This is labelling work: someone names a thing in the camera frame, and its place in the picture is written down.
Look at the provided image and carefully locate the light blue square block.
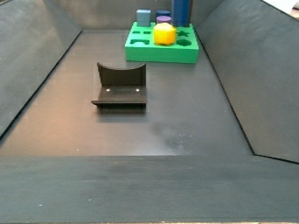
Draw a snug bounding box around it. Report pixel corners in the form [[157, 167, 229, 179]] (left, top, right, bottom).
[[136, 9, 151, 27]]

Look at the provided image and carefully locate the yellow shape block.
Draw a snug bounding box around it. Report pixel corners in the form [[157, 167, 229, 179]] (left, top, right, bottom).
[[153, 23, 176, 46]]

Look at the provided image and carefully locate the green shape sorter board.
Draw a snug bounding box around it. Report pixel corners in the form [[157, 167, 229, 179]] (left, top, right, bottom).
[[125, 23, 200, 64]]

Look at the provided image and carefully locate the long blue hexagon prism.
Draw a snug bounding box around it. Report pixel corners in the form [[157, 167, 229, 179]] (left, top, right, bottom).
[[172, 0, 192, 27]]

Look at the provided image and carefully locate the purple cylinder block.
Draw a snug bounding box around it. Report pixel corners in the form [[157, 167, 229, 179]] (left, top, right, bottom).
[[156, 16, 172, 24]]

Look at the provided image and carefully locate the dark blue cylinder block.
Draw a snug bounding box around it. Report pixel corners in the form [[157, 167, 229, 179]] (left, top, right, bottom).
[[155, 10, 171, 17]]

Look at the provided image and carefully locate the black angled holder stand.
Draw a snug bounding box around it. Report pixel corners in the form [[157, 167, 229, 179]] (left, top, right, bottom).
[[90, 63, 147, 107]]

